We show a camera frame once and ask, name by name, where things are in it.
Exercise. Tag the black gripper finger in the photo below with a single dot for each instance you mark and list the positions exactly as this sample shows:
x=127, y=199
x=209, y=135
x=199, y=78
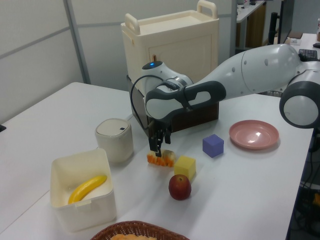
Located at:
x=155, y=147
x=167, y=137

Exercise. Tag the black computer keyboard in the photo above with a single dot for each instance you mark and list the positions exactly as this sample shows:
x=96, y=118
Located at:
x=310, y=54

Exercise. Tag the pink plastic plate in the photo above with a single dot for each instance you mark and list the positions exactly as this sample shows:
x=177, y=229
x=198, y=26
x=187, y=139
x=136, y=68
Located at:
x=253, y=135

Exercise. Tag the yellow toy banana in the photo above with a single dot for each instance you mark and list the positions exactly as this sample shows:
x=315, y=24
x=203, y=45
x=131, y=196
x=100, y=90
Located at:
x=85, y=188

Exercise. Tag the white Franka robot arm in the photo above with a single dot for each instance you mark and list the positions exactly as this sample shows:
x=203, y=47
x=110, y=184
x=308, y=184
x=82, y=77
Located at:
x=262, y=70

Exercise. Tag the cream plastic open box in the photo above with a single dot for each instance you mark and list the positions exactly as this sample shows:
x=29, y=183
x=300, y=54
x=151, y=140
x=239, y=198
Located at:
x=82, y=215

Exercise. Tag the yellow foam cube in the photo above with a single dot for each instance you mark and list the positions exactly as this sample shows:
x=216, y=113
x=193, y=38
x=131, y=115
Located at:
x=184, y=167

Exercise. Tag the orange crusted toy bread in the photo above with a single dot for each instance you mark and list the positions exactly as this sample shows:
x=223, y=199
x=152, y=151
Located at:
x=165, y=161
x=132, y=237

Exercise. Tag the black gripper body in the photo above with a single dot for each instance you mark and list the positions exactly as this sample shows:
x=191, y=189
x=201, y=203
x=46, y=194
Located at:
x=160, y=128

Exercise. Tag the cream lidded round container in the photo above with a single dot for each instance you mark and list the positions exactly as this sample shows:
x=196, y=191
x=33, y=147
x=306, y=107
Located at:
x=113, y=142

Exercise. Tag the purple foam cube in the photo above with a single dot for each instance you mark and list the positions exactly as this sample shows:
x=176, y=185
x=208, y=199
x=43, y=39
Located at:
x=212, y=146

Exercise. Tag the wooden background desk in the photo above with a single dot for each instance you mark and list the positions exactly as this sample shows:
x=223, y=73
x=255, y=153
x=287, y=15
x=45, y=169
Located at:
x=252, y=25

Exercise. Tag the black computer monitor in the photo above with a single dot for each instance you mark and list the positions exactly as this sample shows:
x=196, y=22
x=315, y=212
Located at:
x=285, y=22

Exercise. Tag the red toy apple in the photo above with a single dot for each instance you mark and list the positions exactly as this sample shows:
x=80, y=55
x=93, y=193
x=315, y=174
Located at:
x=180, y=187

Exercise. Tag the brown wicker basket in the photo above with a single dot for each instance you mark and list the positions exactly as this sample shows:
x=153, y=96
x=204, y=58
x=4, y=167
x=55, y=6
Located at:
x=140, y=227

